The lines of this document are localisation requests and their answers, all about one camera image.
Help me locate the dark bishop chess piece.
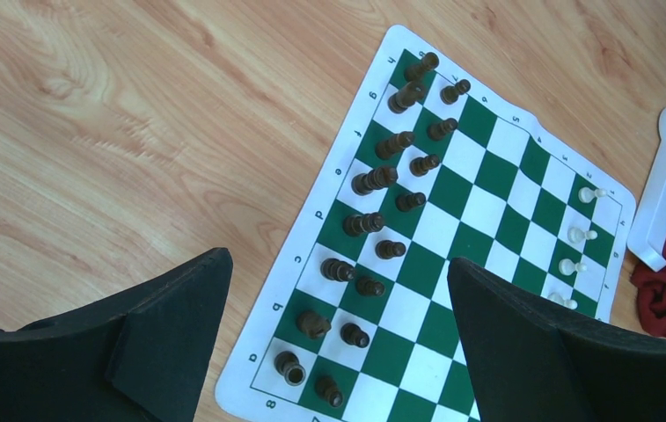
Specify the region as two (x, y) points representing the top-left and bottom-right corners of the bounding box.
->
(320, 258), (356, 282)

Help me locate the dark queen chess piece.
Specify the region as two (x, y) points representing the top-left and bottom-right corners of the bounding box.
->
(342, 212), (385, 237)

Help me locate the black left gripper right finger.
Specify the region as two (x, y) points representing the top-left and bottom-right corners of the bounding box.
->
(447, 258), (666, 421)

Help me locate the dark pawn chess piece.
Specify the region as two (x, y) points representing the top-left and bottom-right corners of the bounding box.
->
(314, 375), (344, 408)
(340, 323), (370, 348)

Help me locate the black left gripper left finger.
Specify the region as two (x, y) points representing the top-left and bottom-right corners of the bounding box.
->
(0, 248), (233, 421)

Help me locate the dark rook chess piece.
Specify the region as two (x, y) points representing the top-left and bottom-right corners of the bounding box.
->
(274, 351), (306, 387)

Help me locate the dark king chess piece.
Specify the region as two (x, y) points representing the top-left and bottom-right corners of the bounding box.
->
(351, 165), (399, 196)

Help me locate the dark knight chess piece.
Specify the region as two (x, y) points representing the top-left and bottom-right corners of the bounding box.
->
(296, 309), (332, 339)

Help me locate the green white chess board mat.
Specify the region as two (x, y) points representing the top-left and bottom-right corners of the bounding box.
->
(215, 25), (636, 421)

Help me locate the white chess pawn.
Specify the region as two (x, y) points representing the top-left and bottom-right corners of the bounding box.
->
(558, 258), (587, 276)
(578, 186), (607, 203)
(567, 227), (598, 244)
(547, 292), (578, 309)

